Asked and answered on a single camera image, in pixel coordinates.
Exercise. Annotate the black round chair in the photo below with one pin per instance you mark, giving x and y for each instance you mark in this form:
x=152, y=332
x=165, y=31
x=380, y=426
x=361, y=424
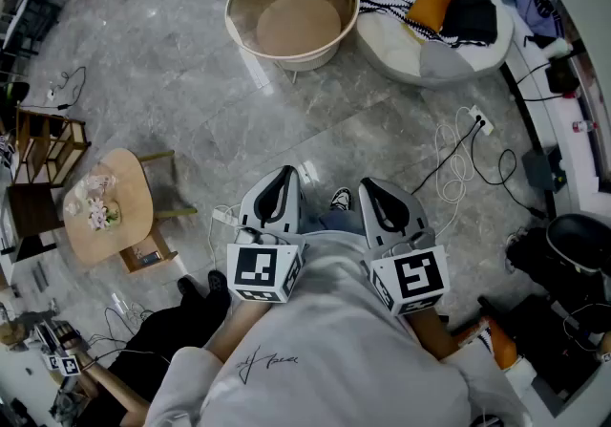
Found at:
x=580, y=241

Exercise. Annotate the round glass coffee table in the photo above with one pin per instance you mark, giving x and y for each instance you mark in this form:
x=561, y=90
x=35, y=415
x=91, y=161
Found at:
x=292, y=14

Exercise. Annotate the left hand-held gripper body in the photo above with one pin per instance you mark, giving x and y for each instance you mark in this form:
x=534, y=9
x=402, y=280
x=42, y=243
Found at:
x=267, y=229

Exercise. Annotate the white beanbag sofa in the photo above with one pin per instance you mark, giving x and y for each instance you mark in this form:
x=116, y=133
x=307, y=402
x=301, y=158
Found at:
x=396, y=48

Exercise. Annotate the person's black white shoe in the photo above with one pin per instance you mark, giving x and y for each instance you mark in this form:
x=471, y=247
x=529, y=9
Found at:
x=342, y=199

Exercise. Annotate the person's blue jeans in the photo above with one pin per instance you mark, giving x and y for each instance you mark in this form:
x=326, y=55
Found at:
x=336, y=222

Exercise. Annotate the orange bag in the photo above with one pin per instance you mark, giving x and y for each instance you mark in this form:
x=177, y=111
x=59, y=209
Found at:
x=499, y=344

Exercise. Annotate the person's left forearm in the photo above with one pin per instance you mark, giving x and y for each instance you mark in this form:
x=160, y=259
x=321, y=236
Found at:
x=238, y=327

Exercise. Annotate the black folded cloth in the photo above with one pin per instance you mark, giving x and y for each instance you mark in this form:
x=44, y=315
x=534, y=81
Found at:
x=472, y=14

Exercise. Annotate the black box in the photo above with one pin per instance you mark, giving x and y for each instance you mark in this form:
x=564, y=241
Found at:
x=561, y=75

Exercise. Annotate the white wall-plug power strip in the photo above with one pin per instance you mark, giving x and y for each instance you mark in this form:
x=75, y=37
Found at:
x=481, y=119

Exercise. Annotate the wooden side table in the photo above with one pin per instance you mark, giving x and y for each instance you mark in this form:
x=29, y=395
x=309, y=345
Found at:
x=110, y=210

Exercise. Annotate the red-capped bottle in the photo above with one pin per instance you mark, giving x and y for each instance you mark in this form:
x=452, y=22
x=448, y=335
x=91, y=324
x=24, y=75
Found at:
x=584, y=126

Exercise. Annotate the person's grey sweatshirt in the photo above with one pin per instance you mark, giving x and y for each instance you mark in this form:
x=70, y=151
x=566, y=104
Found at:
x=334, y=348

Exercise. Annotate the dark wooden cabinet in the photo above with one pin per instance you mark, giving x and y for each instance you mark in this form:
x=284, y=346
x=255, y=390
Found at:
x=33, y=212

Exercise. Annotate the grey cushion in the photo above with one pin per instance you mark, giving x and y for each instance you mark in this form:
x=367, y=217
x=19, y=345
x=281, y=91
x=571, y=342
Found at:
x=441, y=63

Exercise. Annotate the grey box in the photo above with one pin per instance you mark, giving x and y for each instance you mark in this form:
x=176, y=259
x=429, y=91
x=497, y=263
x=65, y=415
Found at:
x=543, y=168

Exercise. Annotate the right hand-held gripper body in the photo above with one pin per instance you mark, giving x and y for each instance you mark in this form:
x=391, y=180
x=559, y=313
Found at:
x=401, y=243

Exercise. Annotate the person's right forearm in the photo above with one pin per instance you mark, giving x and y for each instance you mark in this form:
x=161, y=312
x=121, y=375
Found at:
x=432, y=332

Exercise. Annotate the wooden open shelf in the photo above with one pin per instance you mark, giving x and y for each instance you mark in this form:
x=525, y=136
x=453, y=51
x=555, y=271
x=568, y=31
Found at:
x=48, y=148

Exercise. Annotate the pink flower bouquet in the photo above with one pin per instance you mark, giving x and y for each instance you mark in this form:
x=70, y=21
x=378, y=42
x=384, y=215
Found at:
x=99, y=212

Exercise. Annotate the orange cushion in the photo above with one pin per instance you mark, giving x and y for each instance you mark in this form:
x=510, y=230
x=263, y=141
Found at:
x=432, y=3

